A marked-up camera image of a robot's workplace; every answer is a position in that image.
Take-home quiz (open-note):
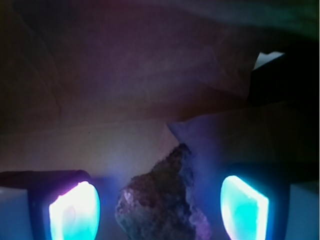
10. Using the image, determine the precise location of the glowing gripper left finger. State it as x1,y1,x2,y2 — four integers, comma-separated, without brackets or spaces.
0,170,101,240

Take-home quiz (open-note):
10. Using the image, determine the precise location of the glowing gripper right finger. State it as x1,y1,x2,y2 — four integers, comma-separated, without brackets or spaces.
220,163,320,240

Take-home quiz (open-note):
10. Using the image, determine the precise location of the brown rough rock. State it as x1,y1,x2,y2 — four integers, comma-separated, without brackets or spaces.
115,143,212,240

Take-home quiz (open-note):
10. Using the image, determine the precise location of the brown paper-lined cardboard box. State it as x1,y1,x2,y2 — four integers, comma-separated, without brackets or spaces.
0,0,320,186

